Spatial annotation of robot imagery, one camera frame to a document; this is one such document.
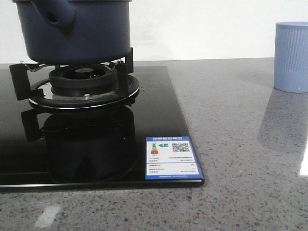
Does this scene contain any dark blue cooking pot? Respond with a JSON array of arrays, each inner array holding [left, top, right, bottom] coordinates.
[[14, 0, 130, 65]]

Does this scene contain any black metal pot support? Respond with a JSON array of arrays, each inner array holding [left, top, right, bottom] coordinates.
[[9, 51, 139, 110]]

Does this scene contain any black glass gas stove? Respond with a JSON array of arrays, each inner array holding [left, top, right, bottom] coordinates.
[[0, 64, 205, 192]]

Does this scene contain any light blue ribbed cup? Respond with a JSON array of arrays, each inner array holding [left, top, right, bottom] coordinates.
[[274, 22, 308, 93]]

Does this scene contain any blue white energy label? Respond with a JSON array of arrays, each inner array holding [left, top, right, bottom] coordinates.
[[145, 136, 203, 180]]

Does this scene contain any black gas burner head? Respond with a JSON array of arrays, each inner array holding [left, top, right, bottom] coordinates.
[[49, 64, 117, 96]]

